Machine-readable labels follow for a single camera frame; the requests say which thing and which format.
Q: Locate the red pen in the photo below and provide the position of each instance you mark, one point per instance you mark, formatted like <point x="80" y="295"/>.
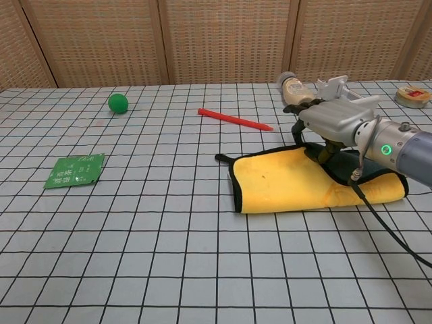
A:
<point x="236" y="119"/>

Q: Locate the blue checkered tablecloth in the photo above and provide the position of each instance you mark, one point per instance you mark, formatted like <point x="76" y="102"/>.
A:
<point x="135" y="236"/>

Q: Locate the green ball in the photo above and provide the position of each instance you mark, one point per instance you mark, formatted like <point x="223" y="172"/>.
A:
<point x="118" y="103"/>

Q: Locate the round tape roll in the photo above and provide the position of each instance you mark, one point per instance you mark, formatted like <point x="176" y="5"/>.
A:
<point x="413" y="95"/>

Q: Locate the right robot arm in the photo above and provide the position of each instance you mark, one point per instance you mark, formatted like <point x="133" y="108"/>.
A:
<point x="398" y="148"/>

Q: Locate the woven wooden folding screen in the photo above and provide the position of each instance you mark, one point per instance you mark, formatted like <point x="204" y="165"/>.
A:
<point x="216" y="40"/>

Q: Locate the green tea packet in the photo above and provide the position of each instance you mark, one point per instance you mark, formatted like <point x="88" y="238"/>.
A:
<point x="76" y="170"/>

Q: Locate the white phone stand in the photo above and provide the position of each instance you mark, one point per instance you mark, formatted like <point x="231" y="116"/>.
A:
<point x="334" y="87"/>

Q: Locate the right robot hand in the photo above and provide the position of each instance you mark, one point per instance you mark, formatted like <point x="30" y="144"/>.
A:
<point x="332" y="121"/>

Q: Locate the beige bottle with clear cap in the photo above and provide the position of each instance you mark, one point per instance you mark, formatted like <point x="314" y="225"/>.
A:
<point x="295" y="89"/>

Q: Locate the grey and yellow cloth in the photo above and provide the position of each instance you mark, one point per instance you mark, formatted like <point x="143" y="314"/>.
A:
<point x="287" y="182"/>

